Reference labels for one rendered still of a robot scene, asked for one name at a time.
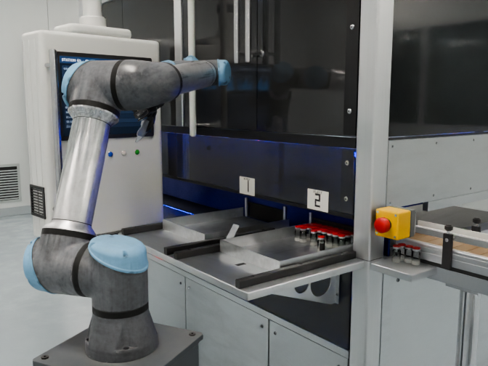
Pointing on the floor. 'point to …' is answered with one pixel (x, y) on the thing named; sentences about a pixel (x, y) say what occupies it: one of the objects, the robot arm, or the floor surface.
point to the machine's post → (370, 176)
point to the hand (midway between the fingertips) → (123, 124)
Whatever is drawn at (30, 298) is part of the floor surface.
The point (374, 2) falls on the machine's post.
